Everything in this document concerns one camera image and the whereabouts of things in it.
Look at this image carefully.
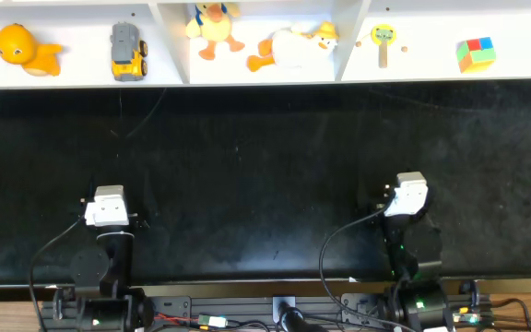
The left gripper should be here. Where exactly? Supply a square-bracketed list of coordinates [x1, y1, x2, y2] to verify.
[126, 168, 158, 230]

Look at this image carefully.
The grey and yellow toy truck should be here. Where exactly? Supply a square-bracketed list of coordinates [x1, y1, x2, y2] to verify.
[110, 20, 149, 83]

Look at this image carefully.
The yellow rubber duck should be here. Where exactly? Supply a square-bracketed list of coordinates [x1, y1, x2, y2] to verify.
[0, 22, 64, 77]

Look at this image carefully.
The yellow rattle drum toy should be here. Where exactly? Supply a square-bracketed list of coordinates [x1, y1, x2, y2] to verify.
[355, 23, 409, 70]

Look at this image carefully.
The many-coloured puzzle cube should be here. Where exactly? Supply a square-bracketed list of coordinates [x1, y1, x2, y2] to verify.
[455, 36, 498, 75]

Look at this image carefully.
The white shelf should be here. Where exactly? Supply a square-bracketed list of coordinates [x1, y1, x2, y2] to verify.
[0, 0, 531, 90]

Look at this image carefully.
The yellow plush duck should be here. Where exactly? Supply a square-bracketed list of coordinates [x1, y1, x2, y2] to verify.
[184, 2, 246, 62]

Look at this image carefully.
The white plush duck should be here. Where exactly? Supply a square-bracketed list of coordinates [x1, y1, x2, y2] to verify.
[246, 20, 340, 73]

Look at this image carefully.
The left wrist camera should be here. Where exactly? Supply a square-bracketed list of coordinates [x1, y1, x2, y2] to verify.
[83, 184, 131, 228]

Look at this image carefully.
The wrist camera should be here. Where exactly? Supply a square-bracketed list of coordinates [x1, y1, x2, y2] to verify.
[83, 184, 131, 228]
[383, 171, 430, 219]

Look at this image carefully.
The black cable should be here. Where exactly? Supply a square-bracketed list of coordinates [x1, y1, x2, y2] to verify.
[317, 207, 414, 332]
[27, 217, 85, 332]

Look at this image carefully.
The mounting rail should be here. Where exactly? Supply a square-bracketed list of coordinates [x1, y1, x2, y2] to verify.
[39, 292, 531, 332]

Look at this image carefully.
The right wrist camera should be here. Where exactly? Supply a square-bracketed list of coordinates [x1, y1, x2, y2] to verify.
[383, 171, 430, 219]

